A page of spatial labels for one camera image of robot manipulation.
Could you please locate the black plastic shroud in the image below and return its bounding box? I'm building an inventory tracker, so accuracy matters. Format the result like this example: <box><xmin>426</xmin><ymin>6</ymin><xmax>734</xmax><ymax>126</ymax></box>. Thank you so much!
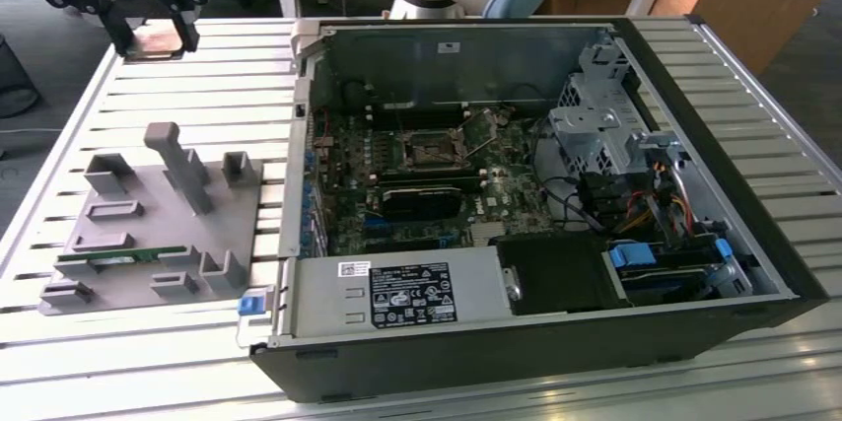
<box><xmin>492</xmin><ymin>233</ymin><xmax>628</xmax><ymax>317</ymax></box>

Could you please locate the green motherboard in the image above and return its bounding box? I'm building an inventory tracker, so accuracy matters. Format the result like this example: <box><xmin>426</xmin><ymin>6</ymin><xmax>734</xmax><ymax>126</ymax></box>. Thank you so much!
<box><xmin>306</xmin><ymin>105</ymin><xmax>548</xmax><ymax>257</ymax></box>

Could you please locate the blue disk carrier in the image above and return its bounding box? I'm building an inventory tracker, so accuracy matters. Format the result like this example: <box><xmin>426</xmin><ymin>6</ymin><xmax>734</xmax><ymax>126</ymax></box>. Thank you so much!
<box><xmin>609</xmin><ymin>241</ymin><xmax>660</xmax><ymax>275</ymax></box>

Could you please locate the silver heat sink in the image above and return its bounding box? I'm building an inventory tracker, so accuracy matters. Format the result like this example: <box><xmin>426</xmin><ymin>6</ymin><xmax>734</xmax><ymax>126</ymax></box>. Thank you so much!
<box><xmin>469</xmin><ymin>222</ymin><xmax>508</xmax><ymax>248</ymax></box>

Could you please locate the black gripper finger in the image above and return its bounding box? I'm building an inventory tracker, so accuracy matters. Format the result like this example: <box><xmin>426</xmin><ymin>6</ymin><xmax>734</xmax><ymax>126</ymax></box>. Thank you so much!
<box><xmin>130</xmin><ymin>0</ymin><xmax>215</xmax><ymax>54</ymax></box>
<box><xmin>0</xmin><ymin>0</ymin><xmax>139</xmax><ymax>57</ymax></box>

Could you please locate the blue case latch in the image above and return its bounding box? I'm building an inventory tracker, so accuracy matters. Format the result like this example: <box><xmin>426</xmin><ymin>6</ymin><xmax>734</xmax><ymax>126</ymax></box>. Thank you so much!
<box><xmin>238</xmin><ymin>294</ymin><xmax>273</xmax><ymax>317</ymax></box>

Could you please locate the green RAM stick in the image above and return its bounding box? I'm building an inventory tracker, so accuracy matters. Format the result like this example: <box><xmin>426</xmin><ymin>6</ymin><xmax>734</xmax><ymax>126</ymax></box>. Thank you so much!
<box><xmin>57</xmin><ymin>245</ymin><xmax>187</xmax><ymax>265</ymax></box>

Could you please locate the silver disk bay cage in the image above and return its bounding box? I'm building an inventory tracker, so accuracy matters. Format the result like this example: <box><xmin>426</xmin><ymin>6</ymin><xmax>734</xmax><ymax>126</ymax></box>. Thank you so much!
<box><xmin>548</xmin><ymin>41</ymin><xmax>661</xmax><ymax>181</ymax></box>

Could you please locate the yellow red wire bundle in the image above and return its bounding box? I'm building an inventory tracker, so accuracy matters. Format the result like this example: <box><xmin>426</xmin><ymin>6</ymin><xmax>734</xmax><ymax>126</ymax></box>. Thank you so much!
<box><xmin>617</xmin><ymin>191</ymin><xmax>694</xmax><ymax>236</ymax></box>

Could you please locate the black graphics card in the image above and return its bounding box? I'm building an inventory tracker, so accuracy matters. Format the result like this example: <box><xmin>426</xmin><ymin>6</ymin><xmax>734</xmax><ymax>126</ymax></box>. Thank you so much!
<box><xmin>380</xmin><ymin>186</ymin><xmax>468</xmax><ymax>224</ymax></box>

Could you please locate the grey plastic parts rack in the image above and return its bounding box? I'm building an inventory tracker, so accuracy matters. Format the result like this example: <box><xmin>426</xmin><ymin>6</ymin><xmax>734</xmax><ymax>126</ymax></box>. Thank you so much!
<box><xmin>39</xmin><ymin>122</ymin><xmax>265</xmax><ymax>316</ymax></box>

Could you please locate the grey power supply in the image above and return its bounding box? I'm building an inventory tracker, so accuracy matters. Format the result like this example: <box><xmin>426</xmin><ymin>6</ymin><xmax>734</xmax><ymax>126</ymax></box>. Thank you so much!
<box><xmin>287</xmin><ymin>253</ymin><xmax>516</xmax><ymax>339</ymax></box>

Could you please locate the metal socket cover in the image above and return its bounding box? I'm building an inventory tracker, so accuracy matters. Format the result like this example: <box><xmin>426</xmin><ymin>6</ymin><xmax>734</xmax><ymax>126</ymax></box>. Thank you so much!
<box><xmin>460</xmin><ymin>107</ymin><xmax>514</xmax><ymax>146</ymax></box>

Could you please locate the black RAM slot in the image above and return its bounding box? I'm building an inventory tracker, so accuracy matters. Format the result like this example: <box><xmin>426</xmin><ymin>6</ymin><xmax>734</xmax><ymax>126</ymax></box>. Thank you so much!
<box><xmin>377</xmin><ymin>171</ymin><xmax>481</xmax><ymax>191</ymax></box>
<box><xmin>393</xmin><ymin>105</ymin><xmax>466</xmax><ymax>130</ymax></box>

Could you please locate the silver green CPU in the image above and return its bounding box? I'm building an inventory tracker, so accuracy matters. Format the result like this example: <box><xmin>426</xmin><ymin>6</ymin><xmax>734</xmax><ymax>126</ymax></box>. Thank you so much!
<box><xmin>127</xmin><ymin>20</ymin><xmax>187</xmax><ymax>61</ymax></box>

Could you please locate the CPU socket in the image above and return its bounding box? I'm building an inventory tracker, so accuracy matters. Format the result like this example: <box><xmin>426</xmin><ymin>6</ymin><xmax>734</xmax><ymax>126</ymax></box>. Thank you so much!
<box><xmin>404</xmin><ymin>129</ymin><xmax>474</xmax><ymax>170</ymax></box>

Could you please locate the black open PC case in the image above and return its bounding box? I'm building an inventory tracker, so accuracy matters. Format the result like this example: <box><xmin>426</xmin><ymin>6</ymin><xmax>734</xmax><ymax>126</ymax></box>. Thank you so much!
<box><xmin>246</xmin><ymin>15</ymin><xmax>832</xmax><ymax>405</ymax></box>

